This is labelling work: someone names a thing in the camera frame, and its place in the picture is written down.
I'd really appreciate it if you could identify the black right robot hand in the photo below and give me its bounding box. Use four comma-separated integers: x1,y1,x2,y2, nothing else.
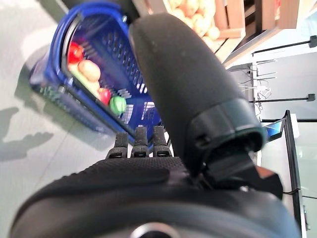
9,12,303,238

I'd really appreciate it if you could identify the blue plastic shopping basket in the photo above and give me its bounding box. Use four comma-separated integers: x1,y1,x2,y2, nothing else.
27,1,171,147

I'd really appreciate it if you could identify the green bell pepper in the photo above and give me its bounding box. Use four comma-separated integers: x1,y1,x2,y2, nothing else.
108,96,127,115

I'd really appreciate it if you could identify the open grey laptop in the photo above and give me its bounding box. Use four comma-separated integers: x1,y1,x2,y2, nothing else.
263,110,298,143

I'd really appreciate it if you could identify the red apple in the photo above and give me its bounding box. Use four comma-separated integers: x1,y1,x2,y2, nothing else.
98,88,112,104
67,42,84,64

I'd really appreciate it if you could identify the brown potato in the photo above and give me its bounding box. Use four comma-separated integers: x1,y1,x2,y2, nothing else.
190,13,211,33
205,26,221,42
78,60,102,82

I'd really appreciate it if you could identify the wooden potato crate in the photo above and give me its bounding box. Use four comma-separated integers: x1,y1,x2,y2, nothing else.
145,0,246,54

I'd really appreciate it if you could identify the wooden display shelf frame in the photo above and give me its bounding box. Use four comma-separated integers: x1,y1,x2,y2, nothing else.
212,0,317,65

